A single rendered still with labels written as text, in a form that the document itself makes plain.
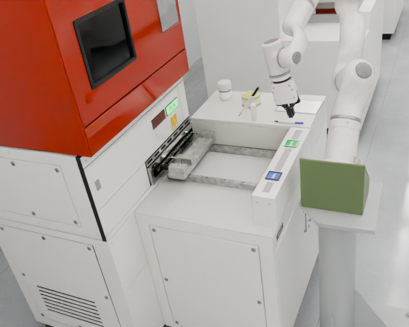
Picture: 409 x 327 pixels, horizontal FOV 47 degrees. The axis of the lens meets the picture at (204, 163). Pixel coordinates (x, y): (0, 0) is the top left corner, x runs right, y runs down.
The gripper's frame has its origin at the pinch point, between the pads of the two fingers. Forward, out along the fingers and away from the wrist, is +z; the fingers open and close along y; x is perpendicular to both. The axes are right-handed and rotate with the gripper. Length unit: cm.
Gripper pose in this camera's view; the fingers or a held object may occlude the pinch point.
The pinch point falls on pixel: (290, 112)
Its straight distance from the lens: 204.9
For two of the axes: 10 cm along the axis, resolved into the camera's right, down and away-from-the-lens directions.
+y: 8.5, -0.7, -5.2
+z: 3.2, 8.5, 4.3
